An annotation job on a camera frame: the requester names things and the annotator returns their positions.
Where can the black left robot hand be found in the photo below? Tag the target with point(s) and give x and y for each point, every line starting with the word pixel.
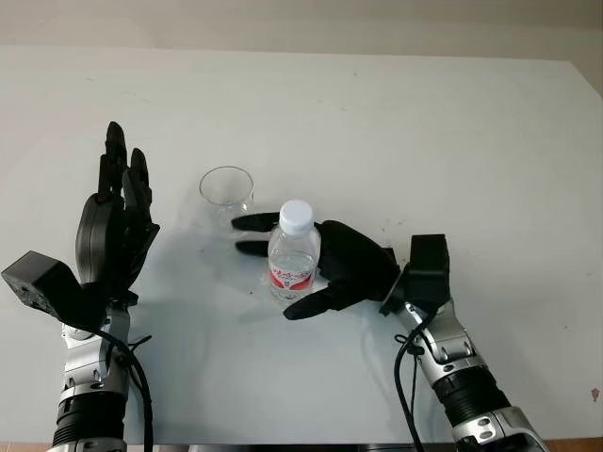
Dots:
pixel 101 240

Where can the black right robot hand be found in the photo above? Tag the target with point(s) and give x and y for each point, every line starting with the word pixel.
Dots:
pixel 353 263

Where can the clear water bottle red label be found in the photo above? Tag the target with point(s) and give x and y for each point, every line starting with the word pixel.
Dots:
pixel 292 263

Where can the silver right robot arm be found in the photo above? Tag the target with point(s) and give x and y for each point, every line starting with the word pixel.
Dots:
pixel 457 348

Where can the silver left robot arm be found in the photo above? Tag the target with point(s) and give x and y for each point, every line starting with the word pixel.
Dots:
pixel 89 376

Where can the clear plastic cup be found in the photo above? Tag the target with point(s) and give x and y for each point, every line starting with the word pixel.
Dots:
pixel 226 188

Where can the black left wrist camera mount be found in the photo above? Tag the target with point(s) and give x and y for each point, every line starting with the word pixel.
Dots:
pixel 47 287

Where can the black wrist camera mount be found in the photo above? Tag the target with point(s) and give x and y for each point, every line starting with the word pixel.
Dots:
pixel 47 287
pixel 428 268

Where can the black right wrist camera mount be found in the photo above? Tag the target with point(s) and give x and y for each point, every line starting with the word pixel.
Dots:
pixel 428 268

